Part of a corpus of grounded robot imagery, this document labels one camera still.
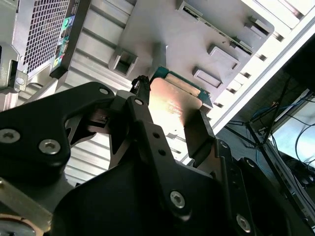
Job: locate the silver CPU green board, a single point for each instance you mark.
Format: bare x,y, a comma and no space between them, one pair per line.
172,98

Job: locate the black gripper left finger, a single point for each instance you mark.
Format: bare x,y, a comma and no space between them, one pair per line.
29,137

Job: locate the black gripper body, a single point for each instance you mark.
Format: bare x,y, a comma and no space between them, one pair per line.
118,209

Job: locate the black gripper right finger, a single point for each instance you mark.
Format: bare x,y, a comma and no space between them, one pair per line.
201,137

